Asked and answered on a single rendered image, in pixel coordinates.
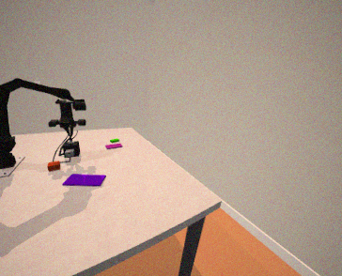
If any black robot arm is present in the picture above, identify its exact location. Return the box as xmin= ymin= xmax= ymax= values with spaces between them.
xmin=0 ymin=78 xmax=86 ymax=169

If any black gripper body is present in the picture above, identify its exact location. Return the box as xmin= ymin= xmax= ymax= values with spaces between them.
xmin=49 ymin=111 xmax=86 ymax=127

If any purple rectangular block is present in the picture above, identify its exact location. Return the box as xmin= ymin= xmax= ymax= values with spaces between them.
xmin=62 ymin=174 xmax=106 ymax=187

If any red cube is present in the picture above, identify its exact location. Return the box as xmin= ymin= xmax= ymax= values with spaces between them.
xmin=47 ymin=161 xmax=60 ymax=172

